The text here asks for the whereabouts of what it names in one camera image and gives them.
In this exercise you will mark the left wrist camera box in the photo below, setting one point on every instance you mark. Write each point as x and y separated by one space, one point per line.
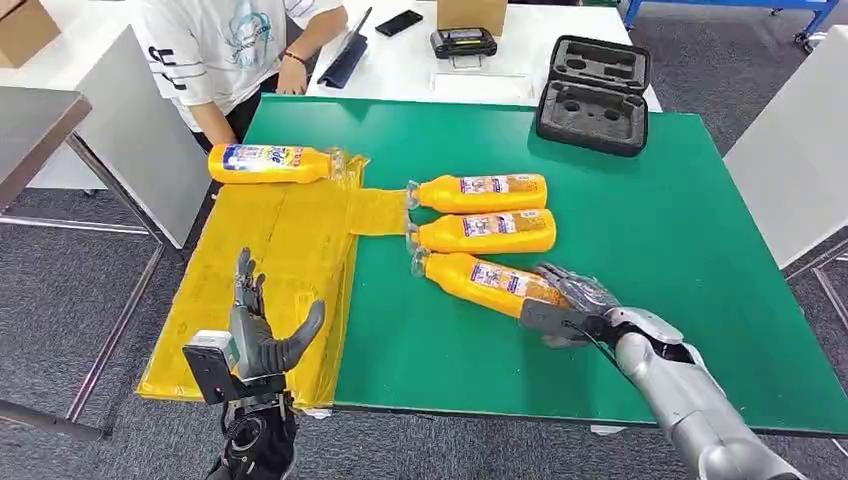
208 364

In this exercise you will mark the tall cardboard box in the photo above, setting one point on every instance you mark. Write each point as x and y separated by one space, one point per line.
472 14

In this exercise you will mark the black handheld controller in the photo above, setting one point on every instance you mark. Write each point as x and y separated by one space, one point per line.
464 43

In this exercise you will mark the dark steel table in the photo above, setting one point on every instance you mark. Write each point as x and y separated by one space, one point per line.
33 126

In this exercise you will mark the green table mat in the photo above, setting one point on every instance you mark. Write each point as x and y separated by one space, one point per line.
696 252

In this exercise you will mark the black smartphone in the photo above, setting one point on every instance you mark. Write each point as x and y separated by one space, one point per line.
399 22

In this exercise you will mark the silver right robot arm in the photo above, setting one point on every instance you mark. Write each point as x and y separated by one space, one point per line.
689 404

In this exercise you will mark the white table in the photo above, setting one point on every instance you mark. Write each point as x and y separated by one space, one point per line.
397 76

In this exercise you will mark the person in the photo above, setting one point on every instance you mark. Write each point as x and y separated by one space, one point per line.
205 46

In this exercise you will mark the flat cardboard box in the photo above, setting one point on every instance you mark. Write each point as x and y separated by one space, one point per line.
23 30

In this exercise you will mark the dark tablet with folio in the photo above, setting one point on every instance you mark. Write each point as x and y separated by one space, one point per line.
343 60

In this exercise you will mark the person's left hand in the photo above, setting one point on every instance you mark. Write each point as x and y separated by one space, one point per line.
291 76

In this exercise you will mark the orange drink bottle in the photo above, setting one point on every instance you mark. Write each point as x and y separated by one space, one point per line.
484 193
265 164
484 285
490 232

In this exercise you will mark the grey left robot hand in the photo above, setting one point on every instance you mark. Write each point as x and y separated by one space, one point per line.
258 344

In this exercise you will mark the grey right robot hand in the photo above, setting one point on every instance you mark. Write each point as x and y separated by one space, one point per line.
570 311

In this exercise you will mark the pale grey table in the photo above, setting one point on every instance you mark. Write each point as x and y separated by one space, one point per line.
795 152

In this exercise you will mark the grey slanted table panel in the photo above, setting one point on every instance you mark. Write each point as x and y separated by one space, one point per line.
132 146

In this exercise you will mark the black foam-lined case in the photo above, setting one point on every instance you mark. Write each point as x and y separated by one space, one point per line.
591 114

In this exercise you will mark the yellow plastic sheet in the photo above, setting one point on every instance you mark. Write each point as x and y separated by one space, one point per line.
278 278

